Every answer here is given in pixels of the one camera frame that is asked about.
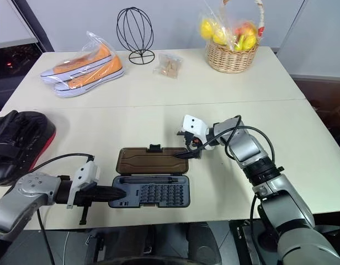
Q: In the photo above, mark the black boxing pad red edge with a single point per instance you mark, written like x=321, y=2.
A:
x=18, y=138

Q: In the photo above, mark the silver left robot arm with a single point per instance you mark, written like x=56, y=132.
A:
x=18, y=204

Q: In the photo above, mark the black window frame post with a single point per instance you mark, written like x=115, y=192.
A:
x=34, y=25

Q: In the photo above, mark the clear plastic basket wrap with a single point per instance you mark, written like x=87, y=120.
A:
x=228, y=16

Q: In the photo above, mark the yellow lemon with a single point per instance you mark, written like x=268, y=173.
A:
x=206, y=29
x=219, y=37

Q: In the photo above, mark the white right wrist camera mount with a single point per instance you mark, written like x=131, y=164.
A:
x=193, y=122

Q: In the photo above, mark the screwdriver bit case brown lid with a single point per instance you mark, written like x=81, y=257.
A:
x=153, y=163

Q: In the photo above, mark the orange canvas sneaker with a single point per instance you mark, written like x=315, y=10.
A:
x=103, y=72
x=90, y=59

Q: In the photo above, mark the yellow green fruit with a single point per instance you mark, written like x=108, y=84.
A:
x=247, y=42

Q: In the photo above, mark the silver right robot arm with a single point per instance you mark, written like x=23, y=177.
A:
x=291, y=204

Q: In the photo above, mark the red orange apple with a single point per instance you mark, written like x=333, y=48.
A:
x=246, y=29

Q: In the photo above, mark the dark grey rounded shape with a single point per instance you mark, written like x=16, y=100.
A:
x=207, y=240

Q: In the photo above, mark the bag of wooden blocks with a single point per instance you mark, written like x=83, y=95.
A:
x=168, y=67

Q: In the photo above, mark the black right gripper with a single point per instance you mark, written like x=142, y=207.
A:
x=192, y=142

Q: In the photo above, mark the red basket tag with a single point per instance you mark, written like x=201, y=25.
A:
x=261, y=31

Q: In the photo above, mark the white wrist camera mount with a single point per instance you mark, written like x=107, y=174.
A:
x=193, y=122
x=85, y=172

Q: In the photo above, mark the orange sneakers in plastic bag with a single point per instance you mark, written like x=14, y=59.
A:
x=98, y=41

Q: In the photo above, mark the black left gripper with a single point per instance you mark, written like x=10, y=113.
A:
x=85, y=196

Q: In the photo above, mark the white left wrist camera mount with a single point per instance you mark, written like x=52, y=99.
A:
x=85, y=172

